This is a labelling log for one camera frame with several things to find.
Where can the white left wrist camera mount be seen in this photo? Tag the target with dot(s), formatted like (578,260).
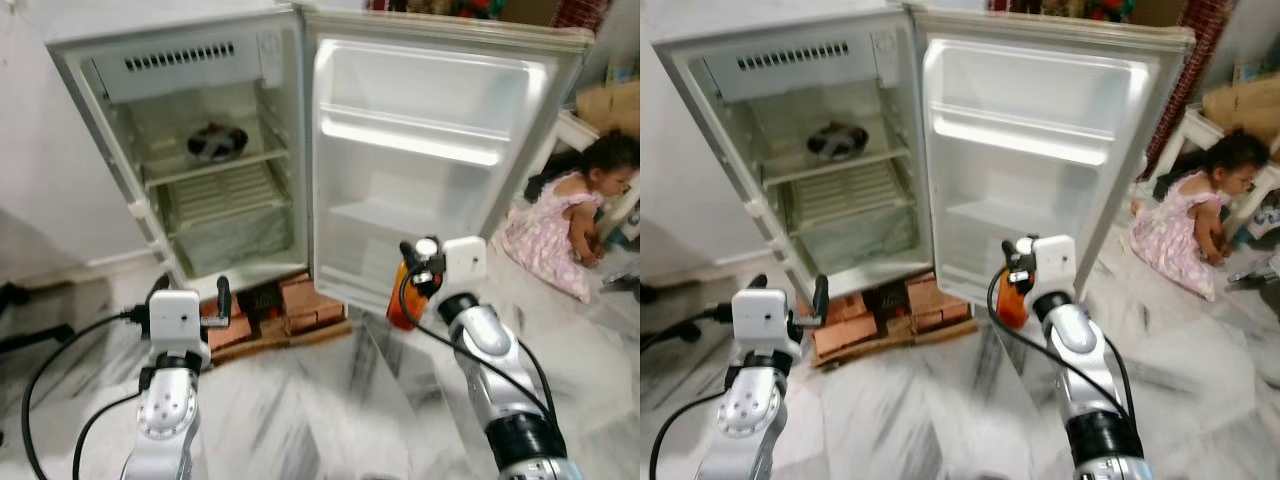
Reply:
(177,322)
(762,320)

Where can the dark patterned bowl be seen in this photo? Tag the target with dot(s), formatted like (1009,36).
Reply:
(837,140)
(217,142)

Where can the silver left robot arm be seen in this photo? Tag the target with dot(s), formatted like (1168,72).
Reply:
(750,415)
(168,415)

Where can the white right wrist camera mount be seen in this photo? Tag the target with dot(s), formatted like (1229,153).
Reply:
(466,265)
(1056,262)

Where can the black office chair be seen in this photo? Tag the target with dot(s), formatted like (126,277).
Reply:
(665,335)
(40,338)

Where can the silver fridge door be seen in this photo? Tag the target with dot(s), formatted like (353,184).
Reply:
(420,200)
(1030,195)

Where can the brown wooden board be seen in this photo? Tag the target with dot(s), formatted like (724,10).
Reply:
(900,345)
(300,340)

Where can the white freezer compartment flap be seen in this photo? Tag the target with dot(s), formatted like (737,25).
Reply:
(800,72)
(180,75)

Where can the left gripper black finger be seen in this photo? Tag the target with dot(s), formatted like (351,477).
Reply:
(161,283)
(820,297)
(224,298)
(759,282)

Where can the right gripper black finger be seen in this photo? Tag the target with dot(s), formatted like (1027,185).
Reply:
(1010,254)
(409,254)

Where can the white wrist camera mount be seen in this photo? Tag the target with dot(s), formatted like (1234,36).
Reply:
(1056,262)
(762,320)
(466,265)
(177,322)

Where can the silver mini fridge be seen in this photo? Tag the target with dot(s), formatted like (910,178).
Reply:
(735,150)
(120,150)

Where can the clear crisper drawer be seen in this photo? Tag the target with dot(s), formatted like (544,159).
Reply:
(855,245)
(235,245)

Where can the low red brick stack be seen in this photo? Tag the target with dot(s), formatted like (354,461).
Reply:
(230,328)
(840,322)

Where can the brown cardboard box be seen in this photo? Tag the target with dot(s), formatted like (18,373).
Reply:
(1245,105)
(612,108)

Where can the clear fridge shelf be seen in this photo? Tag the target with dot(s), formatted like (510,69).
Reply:
(215,166)
(835,166)

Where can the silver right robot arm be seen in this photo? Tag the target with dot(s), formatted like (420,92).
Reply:
(490,345)
(1080,345)

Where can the child in pink dress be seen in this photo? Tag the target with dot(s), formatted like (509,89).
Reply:
(1175,230)
(550,235)

